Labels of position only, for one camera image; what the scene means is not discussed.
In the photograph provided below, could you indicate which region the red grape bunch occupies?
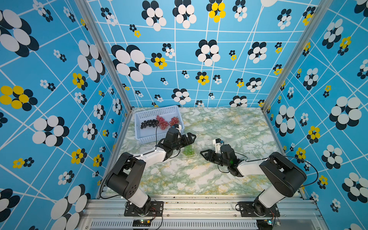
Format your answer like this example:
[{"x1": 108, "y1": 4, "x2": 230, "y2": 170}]
[
  {"x1": 169, "y1": 117, "x2": 180, "y2": 126},
  {"x1": 156, "y1": 116, "x2": 170, "y2": 130}
]

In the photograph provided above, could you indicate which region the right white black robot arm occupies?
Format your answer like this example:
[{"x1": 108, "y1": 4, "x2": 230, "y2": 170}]
[{"x1": 200, "y1": 147, "x2": 307, "y2": 217}]

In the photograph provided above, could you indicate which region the green grape bunch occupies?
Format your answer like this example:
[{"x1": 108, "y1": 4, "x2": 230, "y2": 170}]
[{"x1": 183, "y1": 146, "x2": 196, "y2": 157}]

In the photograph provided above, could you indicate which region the red grape bunch left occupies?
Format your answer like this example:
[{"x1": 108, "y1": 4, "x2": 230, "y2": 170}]
[{"x1": 156, "y1": 116, "x2": 170, "y2": 130}]

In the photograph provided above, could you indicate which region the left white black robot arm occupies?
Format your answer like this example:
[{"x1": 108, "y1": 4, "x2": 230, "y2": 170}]
[{"x1": 103, "y1": 128, "x2": 196, "y2": 215}]

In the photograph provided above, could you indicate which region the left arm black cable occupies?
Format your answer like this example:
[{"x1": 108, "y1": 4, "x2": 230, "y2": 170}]
[{"x1": 99, "y1": 125, "x2": 182, "y2": 200}]

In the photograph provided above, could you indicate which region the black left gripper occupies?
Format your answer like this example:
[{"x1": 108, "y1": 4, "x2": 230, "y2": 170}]
[{"x1": 172, "y1": 132, "x2": 196, "y2": 151}]

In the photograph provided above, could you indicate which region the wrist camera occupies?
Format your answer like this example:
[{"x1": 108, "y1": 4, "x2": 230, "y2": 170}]
[
  {"x1": 165, "y1": 124, "x2": 182, "y2": 142},
  {"x1": 212, "y1": 139, "x2": 235, "y2": 158}
]

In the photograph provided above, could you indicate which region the aluminium front rail frame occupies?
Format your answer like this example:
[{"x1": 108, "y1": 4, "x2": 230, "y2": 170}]
[{"x1": 78, "y1": 195, "x2": 328, "y2": 230}]

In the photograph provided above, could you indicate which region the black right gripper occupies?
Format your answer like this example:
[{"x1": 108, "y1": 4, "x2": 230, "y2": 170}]
[{"x1": 200, "y1": 149, "x2": 230, "y2": 169}]

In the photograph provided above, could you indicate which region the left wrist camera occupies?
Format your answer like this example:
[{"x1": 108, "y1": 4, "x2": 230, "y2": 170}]
[{"x1": 165, "y1": 124, "x2": 182, "y2": 142}]

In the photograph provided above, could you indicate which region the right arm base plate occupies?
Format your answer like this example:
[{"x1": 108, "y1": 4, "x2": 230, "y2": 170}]
[{"x1": 235, "y1": 201, "x2": 280, "y2": 218}]

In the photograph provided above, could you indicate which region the left green circuit board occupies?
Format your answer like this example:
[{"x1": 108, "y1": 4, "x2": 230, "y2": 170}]
[{"x1": 132, "y1": 219, "x2": 151, "y2": 230}]

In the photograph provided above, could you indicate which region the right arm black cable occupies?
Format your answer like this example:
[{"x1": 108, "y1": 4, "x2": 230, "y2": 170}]
[{"x1": 217, "y1": 152, "x2": 319, "y2": 189}]

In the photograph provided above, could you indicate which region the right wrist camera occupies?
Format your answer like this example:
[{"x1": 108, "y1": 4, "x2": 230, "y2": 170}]
[{"x1": 212, "y1": 139, "x2": 235, "y2": 158}]

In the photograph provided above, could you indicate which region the clear plastic clamshell container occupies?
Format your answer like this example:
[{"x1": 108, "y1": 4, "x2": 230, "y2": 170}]
[{"x1": 179, "y1": 144, "x2": 198, "y2": 158}]

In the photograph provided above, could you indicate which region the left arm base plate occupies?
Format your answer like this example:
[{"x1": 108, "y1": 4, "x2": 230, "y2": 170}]
[{"x1": 124, "y1": 201, "x2": 164, "y2": 217}]

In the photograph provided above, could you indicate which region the light blue perforated plastic basket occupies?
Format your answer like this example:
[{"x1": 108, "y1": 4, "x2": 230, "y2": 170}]
[{"x1": 134, "y1": 105, "x2": 185, "y2": 144}]

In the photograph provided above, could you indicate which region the black grape bunch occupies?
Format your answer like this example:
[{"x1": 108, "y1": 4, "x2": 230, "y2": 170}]
[{"x1": 140, "y1": 119, "x2": 160, "y2": 129}]

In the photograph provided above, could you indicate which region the red grape bunch right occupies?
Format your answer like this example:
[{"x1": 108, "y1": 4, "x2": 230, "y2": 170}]
[{"x1": 169, "y1": 117, "x2": 180, "y2": 126}]

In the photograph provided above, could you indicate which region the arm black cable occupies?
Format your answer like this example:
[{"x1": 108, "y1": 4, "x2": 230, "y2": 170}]
[
  {"x1": 99, "y1": 125, "x2": 182, "y2": 200},
  {"x1": 217, "y1": 152, "x2": 319, "y2": 189}
]

